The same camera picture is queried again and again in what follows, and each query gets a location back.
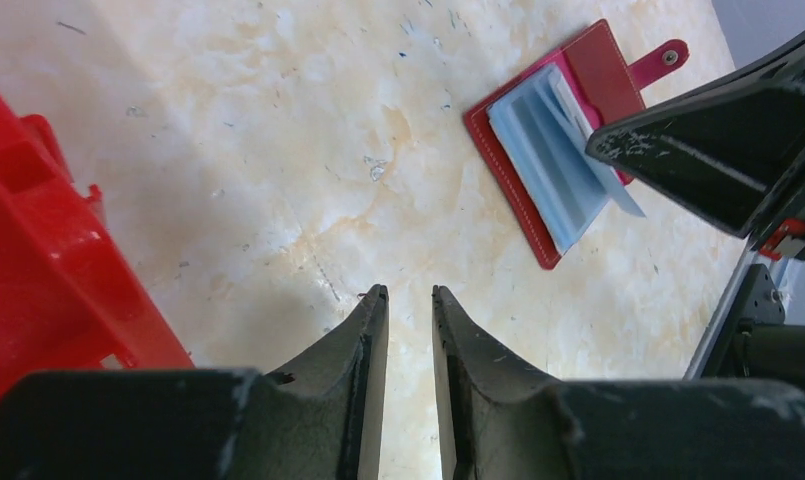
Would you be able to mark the red leather card holder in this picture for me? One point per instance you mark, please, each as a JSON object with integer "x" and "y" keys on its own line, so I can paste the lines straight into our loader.
{"x": 532, "y": 133}

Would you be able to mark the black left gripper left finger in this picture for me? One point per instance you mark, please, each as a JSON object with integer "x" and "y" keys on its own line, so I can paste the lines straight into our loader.
{"x": 318, "y": 416}

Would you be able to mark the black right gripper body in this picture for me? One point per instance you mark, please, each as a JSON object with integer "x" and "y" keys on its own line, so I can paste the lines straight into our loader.
{"x": 780, "y": 233}

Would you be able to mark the aluminium frame rail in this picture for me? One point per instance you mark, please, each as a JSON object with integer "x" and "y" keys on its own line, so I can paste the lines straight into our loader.
{"x": 747, "y": 335}

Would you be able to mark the red plastic bin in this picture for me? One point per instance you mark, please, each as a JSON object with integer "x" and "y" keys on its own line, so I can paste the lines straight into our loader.
{"x": 68, "y": 298}

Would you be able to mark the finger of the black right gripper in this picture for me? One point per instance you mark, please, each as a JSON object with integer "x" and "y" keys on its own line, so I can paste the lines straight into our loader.
{"x": 716, "y": 157}

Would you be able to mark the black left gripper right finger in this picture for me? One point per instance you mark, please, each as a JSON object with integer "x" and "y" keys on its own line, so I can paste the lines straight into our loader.
{"x": 501, "y": 417}

